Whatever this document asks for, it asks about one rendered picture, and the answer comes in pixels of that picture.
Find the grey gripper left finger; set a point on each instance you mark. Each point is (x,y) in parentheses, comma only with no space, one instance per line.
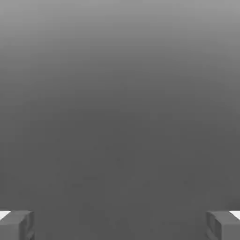
(13,226)

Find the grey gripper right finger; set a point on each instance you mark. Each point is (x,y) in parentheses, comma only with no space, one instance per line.
(226,226)

